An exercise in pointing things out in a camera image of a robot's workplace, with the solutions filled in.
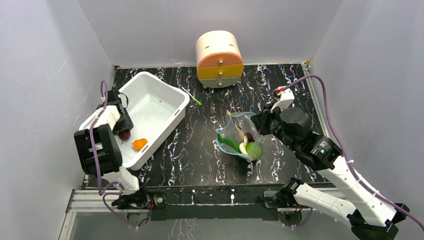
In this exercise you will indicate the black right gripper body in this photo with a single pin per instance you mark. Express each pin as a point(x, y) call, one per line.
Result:
point(260, 121)

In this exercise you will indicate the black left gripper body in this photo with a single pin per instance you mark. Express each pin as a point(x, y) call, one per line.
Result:
point(123, 124)

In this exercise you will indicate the grey toy fish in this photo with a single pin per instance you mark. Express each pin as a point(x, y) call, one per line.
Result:
point(239, 131)

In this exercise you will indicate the clear zip top bag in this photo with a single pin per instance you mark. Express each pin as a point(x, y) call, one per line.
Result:
point(228, 131)

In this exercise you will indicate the green toy apple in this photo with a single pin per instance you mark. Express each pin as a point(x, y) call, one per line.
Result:
point(253, 150)

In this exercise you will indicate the white plastic bin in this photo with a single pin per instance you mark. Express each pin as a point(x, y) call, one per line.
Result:
point(155, 109)

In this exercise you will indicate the cream toy garlic piece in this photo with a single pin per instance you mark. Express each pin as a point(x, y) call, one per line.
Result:
point(243, 146)

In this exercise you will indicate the green toy chili pepper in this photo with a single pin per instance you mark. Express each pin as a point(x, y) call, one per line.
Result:
point(228, 142)

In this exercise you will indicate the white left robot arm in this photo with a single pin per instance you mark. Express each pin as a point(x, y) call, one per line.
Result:
point(97, 144)

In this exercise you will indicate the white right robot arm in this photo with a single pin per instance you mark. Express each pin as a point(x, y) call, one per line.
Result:
point(367, 216)

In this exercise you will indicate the orange toy food piece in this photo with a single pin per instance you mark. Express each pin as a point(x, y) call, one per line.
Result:
point(139, 144)

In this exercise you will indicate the green white pen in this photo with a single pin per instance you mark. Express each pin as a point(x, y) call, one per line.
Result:
point(195, 100)

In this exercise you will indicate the round orange drawer cabinet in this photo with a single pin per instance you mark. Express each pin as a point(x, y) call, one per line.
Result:
point(219, 63)

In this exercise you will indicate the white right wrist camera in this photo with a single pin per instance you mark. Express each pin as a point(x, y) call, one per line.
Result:
point(283, 98)

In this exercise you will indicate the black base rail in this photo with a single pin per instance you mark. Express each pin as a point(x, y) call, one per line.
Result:
point(251, 201)

